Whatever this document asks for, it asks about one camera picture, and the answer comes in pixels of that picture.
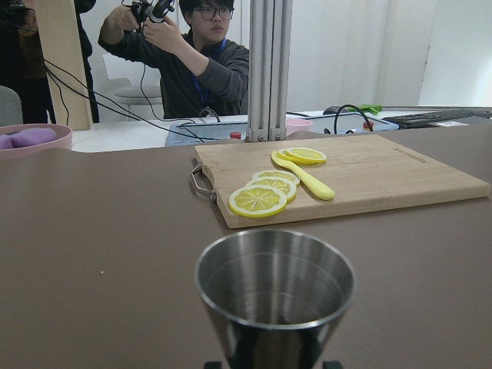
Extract steel measuring jigger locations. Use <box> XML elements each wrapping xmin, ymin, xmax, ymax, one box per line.
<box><xmin>194</xmin><ymin>229</ymin><xmax>356</xmax><ymax>368</ymax></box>

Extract pink plastic cup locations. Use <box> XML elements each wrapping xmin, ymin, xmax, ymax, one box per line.
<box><xmin>285</xmin><ymin>118</ymin><xmax>313</xmax><ymax>136</ymax></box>

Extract lemon slice outer row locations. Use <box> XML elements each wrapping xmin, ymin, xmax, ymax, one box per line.
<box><xmin>228</xmin><ymin>184</ymin><xmax>288</xmax><ymax>218</ymax></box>

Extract lemon slice middle row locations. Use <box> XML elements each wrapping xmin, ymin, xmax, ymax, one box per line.
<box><xmin>246</xmin><ymin>177</ymin><xmax>299</xmax><ymax>202</ymax></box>

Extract lemon slice under pair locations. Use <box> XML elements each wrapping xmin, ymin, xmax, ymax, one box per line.
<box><xmin>276</xmin><ymin>150</ymin><xmax>296</xmax><ymax>162</ymax></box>

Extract yellow plastic knife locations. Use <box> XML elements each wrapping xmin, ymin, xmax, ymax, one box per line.
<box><xmin>271</xmin><ymin>151</ymin><xmax>335</xmax><ymax>201</ymax></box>

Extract black computer mouse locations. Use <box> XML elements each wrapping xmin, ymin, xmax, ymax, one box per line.
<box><xmin>323</xmin><ymin>105</ymin><xmax>348</xmax><ymax>115</ymax></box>

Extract wooden cutting board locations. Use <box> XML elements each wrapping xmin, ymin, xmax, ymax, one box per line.
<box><xmin>194</xmin><ymin>135</ymin><xmax>490</xmax><ymax>229</ymax></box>

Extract seated person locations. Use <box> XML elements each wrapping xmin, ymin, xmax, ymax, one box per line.
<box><xmin>98</xmin><ymin>1</ymin><xmax>249</xmax><ymax>119</ymax></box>

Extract green clamp tool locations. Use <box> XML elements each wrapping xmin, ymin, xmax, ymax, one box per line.
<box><xmin>358</xmin><ymin>104</ymin><xmax>383</xmax><ymax>115</ymax></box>

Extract black keyboard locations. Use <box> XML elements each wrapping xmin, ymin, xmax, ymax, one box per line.
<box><xmin>383</xmin><ymin>109</ymin><xmax>491</xmax><ymax>129</ymax></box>

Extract pink bowl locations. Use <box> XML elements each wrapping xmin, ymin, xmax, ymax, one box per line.
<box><xmin>1</xmin><ymin>124</ymin><xmax>73</xmax><ymax>160</ymax></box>

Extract purple cloth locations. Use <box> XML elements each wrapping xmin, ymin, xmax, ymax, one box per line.
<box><xmin>1</xmin><ymin>128</ymin><xmax>58</xmax><ymax>149</ymax></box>

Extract standing person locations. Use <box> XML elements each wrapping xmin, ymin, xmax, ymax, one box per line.
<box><xmin>0</xmin><ymin>0</ymin><xmax>100</xmax><ymax>125</ymax></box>

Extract teach pendant near post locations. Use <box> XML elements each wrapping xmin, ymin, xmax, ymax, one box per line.
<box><xmin>165</xmin><ymin>121</ymin><xmax>248</xmax><ymax>147</ymax></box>

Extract aluminium frame post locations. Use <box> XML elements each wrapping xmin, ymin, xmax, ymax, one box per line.
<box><xmin>246</xmin><ymin>0</ymin><xmax>293</xmax><ymax>142</ymax></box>

